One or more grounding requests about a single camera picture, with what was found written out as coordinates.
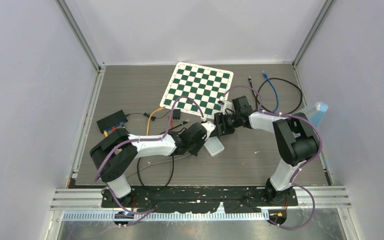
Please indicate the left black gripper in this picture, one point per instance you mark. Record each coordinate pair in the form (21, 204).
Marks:
(194, 151)

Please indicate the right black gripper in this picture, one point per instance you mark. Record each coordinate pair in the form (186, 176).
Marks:
(219, 118)

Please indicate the white router box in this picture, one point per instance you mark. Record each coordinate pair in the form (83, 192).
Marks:
(214, 146)

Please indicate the black network switch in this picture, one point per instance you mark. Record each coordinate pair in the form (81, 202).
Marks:
(114, 120)

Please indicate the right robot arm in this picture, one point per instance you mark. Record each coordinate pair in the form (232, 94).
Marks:
(297, 142)

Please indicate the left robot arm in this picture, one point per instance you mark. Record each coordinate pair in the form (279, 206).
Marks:
(114, 153)

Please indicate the green white chessboard mat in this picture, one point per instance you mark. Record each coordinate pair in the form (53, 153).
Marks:
(200, 86)

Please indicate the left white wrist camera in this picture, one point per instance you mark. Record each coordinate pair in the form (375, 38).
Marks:
(209, 127)

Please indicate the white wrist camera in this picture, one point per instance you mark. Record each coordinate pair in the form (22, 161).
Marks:
(226, 106)
(209, 127)

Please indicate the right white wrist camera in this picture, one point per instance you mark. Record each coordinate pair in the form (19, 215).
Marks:
(226, 106)

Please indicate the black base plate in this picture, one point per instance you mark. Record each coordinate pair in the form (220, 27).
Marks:
(198, 199)

